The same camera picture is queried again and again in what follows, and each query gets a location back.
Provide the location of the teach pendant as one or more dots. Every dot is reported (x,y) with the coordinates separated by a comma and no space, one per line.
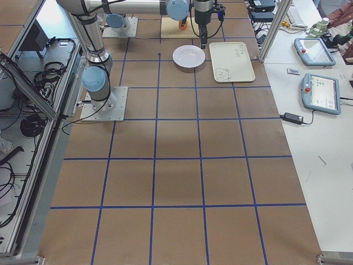
(313,52)
(321,93)

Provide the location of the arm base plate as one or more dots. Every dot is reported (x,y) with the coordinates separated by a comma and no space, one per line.
(112,110)
(128,29)

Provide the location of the cream bear tray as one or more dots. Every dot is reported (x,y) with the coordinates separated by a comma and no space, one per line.
(231,62)

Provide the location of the orange fruit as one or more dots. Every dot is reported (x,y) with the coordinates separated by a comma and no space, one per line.
(183,24)

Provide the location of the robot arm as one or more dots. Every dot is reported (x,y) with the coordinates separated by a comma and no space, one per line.
(117,21)
(86,15)

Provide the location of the green plush toy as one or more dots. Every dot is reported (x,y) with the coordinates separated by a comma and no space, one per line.
(320,28)

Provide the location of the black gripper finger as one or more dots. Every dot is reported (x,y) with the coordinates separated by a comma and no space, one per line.
(203,36)

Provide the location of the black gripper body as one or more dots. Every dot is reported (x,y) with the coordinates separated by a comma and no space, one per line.
(202,17)

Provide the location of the white round plate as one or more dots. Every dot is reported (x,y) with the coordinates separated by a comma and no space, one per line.
(188,56)

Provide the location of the aluminium frame post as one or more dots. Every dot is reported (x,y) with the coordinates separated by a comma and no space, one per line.
(274,28)

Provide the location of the small printed card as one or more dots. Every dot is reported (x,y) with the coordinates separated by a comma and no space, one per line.
(293,71)

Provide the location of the white keyboard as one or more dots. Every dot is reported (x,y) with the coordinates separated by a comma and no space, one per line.
(294,17)

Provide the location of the near teach pendant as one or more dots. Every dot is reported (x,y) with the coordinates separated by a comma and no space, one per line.
(321,93)

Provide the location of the small black power brick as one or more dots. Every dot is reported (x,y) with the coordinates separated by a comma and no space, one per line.
(292,118)

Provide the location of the bamboo cutting board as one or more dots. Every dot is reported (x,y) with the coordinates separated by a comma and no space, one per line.
(170,29)

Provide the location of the black power adapter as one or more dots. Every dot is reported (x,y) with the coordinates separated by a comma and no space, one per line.
(262,16)

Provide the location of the gold cylinder tool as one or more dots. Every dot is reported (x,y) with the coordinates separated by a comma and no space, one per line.
(285,24)

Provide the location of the far teach pendant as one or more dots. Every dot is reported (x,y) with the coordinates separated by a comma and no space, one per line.
(313,52)

